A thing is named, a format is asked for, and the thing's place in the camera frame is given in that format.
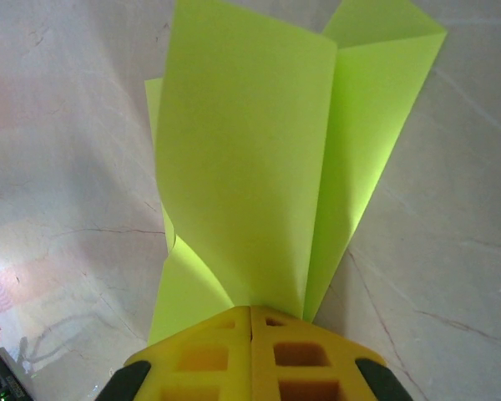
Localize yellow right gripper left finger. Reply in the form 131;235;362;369
94;305;251;401

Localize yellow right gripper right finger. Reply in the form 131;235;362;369
252;306;414;401

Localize neon green paper sheet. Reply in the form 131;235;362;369
144;0;448;348

